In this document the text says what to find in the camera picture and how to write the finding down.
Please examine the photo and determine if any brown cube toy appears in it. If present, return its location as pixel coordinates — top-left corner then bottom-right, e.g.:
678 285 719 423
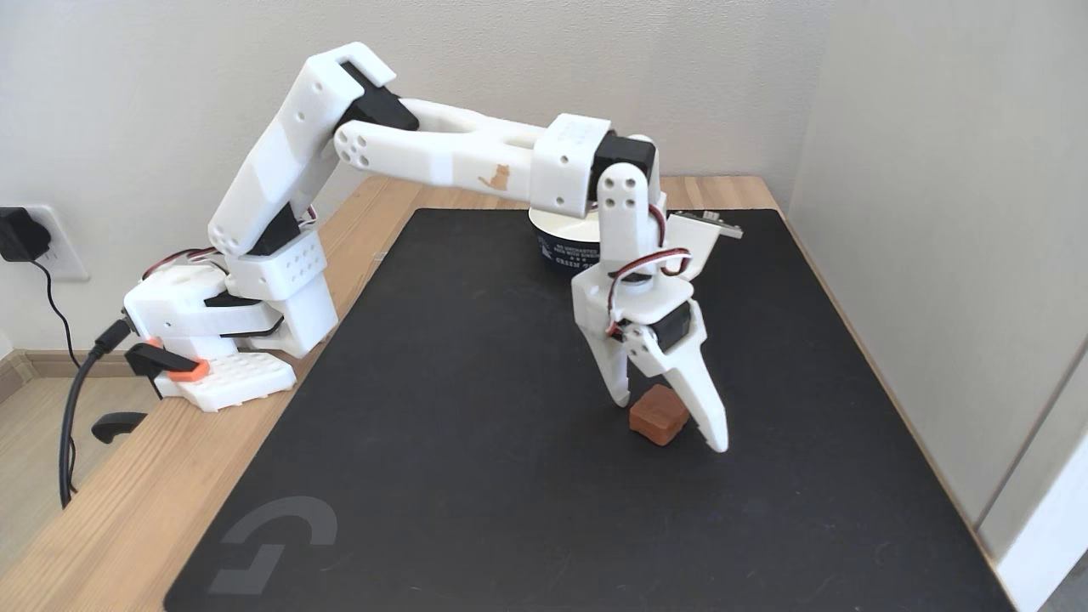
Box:
629 383 691 445

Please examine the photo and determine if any dark blue paper bowl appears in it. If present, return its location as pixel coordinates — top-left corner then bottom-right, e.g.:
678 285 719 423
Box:
528 207 607 275

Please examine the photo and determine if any black desk mat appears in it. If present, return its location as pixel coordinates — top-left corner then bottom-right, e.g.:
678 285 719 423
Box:
163 208 1014 612

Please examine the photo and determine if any black orange table clamp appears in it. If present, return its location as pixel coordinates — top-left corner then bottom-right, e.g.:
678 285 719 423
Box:
91 339 211 445

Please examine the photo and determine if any black power adapter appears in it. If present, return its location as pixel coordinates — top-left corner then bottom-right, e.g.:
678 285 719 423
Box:
0 207 48 263

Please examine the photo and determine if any red black white servo cable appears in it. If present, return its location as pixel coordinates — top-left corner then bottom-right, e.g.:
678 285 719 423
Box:
604 246 692 338

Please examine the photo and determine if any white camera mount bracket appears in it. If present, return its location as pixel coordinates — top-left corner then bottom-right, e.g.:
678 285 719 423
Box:
662 210 744 281

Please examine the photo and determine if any thick black usb cable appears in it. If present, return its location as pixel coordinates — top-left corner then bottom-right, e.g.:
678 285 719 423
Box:
58 318 134 509

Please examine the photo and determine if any white wall outlet plate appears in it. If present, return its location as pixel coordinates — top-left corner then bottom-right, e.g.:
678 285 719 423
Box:
25 204 90 282

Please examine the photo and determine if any thin black power cable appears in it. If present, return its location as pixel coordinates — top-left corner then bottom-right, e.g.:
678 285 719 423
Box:
31 259 83 496

